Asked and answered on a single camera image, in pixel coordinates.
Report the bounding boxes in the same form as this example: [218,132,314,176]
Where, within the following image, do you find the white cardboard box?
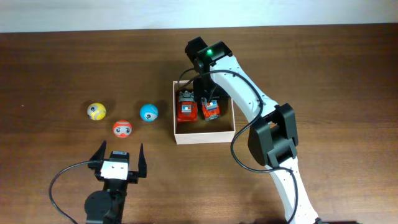
[172,81,236,145]

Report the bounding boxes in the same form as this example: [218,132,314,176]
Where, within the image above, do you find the red toy truck yellow ladder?
[201,98,221,121]

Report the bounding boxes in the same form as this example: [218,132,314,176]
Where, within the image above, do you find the blue face ball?
[140,104,159,122]

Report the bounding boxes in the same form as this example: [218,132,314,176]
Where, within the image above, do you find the yellow face ball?
[87,103,106,121]

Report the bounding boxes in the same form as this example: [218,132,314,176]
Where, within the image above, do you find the red toy truck blue tracks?
[177,90,198,123]

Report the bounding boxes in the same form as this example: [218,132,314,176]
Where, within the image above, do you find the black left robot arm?
[85,141,147,223]

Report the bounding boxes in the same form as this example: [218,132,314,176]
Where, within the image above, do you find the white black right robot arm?
[185,37,322,224]

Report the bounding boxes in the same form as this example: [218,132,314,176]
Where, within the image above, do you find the red face ball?
[113,119,132,138]

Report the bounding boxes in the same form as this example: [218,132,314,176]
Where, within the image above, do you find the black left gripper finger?
[135,144,147,178]
[88,140,107,170]

